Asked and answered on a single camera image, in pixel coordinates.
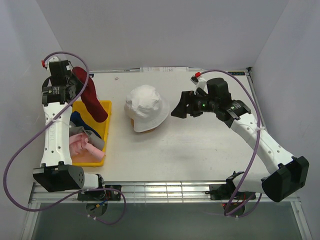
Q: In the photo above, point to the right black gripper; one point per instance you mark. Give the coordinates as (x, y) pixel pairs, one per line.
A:
(180, 111)

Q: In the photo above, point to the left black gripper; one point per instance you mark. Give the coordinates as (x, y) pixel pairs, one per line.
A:
(77, 80)

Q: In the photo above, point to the dark red bucket hat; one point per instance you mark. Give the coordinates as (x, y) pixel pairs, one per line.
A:
(89, 96)

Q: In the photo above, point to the white bucket hat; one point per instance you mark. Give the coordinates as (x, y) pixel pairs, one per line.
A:
(146, 107)

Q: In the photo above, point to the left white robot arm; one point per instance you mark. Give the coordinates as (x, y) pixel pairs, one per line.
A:
(57, 172)

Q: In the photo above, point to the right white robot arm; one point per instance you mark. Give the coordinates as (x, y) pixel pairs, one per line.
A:
(287, 173)

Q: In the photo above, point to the blue hat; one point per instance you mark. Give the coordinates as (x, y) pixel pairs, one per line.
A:
(77, 120)

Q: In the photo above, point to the wooden hat stand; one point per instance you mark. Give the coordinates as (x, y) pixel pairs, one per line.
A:
(141, 132)

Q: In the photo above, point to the white paper strip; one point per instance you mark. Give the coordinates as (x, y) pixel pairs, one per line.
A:
(164, 69)

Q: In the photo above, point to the pink hat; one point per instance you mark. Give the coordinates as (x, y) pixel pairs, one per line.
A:
(82, 151)

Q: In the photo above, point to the grey hat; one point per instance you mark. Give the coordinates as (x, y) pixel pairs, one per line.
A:
(93, 137)

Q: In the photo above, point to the blue corner label right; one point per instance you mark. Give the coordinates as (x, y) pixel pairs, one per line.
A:
(237, 73)

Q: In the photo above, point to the yellow plastic bin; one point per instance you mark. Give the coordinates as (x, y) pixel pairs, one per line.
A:
(101, 127)

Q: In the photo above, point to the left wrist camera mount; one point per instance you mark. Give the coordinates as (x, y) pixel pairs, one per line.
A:
(45, 63)

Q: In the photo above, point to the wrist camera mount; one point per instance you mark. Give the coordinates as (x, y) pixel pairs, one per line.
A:
(199, 82)
(45, 63)

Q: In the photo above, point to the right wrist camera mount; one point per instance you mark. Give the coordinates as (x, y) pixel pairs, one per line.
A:
(199, 82)

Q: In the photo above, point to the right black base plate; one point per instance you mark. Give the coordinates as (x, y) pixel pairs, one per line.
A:
(224, 191)

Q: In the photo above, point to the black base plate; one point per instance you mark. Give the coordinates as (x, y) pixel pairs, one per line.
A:
(109, 195)
(224, 191)

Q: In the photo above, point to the aluminium front rail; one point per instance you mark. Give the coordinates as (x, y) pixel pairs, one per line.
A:
(144, 192)

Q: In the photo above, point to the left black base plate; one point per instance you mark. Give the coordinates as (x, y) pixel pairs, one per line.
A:
(109, 195)

